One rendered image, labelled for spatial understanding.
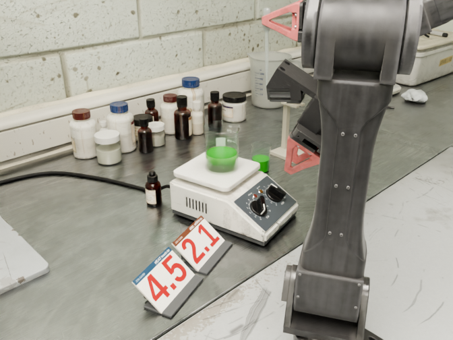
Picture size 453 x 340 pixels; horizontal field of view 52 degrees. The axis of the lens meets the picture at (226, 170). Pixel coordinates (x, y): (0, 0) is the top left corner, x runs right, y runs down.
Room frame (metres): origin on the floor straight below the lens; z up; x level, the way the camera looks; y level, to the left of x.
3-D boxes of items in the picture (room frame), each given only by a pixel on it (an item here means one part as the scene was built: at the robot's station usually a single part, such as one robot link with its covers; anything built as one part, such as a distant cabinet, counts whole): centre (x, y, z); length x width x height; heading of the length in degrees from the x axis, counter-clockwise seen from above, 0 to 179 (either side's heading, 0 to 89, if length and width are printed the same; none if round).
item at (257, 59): (1.39, -0.15, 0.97); 0.18 x 0.13 x 0.15; 64
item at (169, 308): (0.53, 0.08, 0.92); 0.09 x 0.06 x 0.04; 154
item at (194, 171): (0.76, 0.02, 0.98); 0.12 x 0.12 x 0.01; 57
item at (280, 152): (1.01, -0.16, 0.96); 0.08 x 0.08 x 0.13; 43
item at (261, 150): (0.93, -0.08, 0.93); 0.04 x 0.04 x 0.06
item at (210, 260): (0.62, 0.04, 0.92); 0.09 x 0.06 x 0.04; 154
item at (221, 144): (0.75, 0.01, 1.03); 0.07 x 0.06 x 0.08; 47
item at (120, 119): (1.04, 0.25, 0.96); 0.06 x 0.06 x 0.11
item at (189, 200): (0.74, -0.01, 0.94); 0.22 x 0.13 x 0.08; 57
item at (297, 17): (0.92, -0.12, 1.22); 0.09 x 0.07 x 0.07; 74
